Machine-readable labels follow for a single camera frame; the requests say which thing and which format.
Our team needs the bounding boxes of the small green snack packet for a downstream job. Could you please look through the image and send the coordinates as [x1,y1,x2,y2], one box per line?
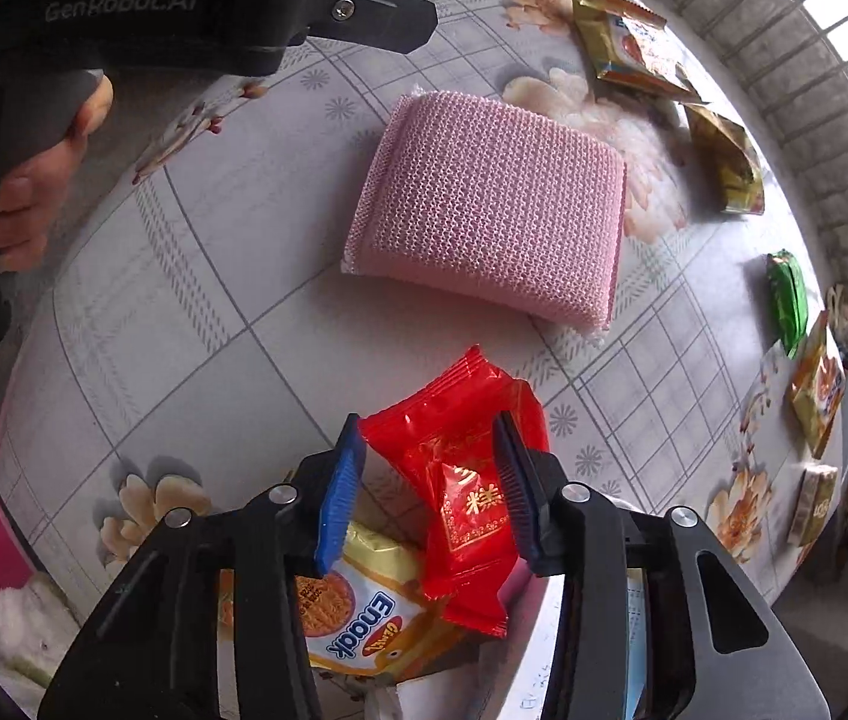
[766,250,810,357]

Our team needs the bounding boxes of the person's left hand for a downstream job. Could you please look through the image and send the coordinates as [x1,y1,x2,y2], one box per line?
[0,75,115,275]

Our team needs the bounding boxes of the yellow biscuit packet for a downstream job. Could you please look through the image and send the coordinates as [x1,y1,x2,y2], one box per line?
[218,521,470,687]

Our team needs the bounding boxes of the small gold snack packet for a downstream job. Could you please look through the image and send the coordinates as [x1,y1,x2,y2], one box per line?
[685,103,766,216]

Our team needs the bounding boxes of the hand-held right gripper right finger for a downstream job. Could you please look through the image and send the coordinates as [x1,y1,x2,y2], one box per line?
[491,411,830,720]

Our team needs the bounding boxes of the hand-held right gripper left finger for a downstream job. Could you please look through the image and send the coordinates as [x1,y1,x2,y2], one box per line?
[38,414,369,720]

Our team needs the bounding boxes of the red snack packet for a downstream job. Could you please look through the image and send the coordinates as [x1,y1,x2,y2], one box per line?
[358,343,551,640]

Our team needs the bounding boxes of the large gold snack packet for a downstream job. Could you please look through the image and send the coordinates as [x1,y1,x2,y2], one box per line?
[569,0,704,102]

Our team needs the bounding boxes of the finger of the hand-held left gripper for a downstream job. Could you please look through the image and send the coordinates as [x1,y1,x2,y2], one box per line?
[296,0,438,53]

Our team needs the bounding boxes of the beige snack packet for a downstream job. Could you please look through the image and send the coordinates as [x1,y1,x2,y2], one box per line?
[787,463,840,547]

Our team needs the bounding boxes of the pink mesh scrubbing sponge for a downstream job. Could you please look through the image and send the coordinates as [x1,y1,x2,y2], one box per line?
[340,86,629,331]

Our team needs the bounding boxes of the floral checked tablecloth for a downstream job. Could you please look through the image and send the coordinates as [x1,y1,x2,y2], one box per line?
[0,0,845,691]

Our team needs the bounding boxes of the orange yellow snack packet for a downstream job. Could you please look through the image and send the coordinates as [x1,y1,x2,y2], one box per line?
[790,309,847,460]

